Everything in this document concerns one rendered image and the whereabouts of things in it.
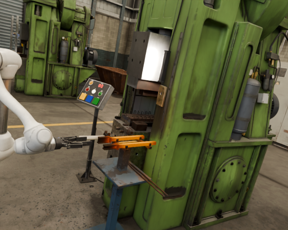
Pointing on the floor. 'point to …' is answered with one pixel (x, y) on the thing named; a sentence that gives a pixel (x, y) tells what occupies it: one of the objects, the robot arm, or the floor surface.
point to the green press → (55, 49)
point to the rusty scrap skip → (113, 78)
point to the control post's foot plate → (86, 178)
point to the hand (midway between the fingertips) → (84, 141)
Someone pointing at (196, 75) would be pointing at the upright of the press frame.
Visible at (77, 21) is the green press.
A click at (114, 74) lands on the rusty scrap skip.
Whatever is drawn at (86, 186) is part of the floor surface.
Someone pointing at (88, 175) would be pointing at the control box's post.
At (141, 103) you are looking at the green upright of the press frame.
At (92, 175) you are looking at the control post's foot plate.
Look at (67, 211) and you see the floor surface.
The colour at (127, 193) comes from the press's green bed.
